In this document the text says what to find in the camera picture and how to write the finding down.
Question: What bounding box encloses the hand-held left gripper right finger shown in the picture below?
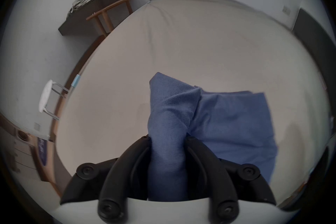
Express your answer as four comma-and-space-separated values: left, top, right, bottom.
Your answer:
185, 136, 277, 223

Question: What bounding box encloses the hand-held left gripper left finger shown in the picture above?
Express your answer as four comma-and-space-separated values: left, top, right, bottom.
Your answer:
60, 135, 152, 221

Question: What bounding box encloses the blue shirt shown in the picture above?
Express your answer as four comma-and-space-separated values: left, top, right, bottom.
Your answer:
147, 72, 279, 202

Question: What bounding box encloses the white round stool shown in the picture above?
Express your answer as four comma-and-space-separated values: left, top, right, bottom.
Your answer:
38, 80, 71, 120

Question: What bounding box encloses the bed with beige sheet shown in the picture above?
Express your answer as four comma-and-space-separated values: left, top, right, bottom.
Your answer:
54, 0, 332, 209

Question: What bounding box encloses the wooden chair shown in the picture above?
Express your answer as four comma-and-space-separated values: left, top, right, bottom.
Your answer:
86, 0, 133, 37

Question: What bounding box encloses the dark padded headboard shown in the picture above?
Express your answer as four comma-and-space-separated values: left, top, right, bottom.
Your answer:
292, 8, 336, 92

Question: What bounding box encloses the dark wall-mounted desk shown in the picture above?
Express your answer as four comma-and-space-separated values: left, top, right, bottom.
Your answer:
58, 0, 135, 36

